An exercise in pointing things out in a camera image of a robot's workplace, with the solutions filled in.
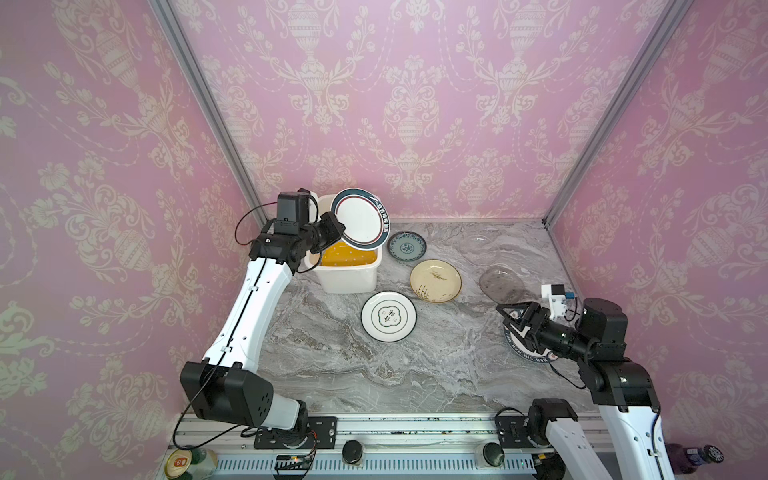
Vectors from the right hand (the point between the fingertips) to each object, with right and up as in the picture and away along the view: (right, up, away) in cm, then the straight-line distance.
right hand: (502, 314), depth 67 cm
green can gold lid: (-66, -30, -4) cm, 73 cm away
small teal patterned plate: (-19, +16, +46) cm, 52 cm away
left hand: (-36, +20, +9) cm, 42 cm away
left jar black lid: (-33, -28, -3) cm, 44 cm away
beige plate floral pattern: (-9, +4, +36) cm, 38 cm away
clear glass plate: (+14, +3, +36) cm, 39 cm away
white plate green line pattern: (-26, -7, +28) cm, 39 cm away
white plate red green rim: (-32, +24, +15) cm, 43 cm away
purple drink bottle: (+32, -26, -9) cm, 43 cm away
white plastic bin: (-41, +5, +32) cm, 53 cm away
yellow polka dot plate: (-42, +13, +40) cm, 59 cm away
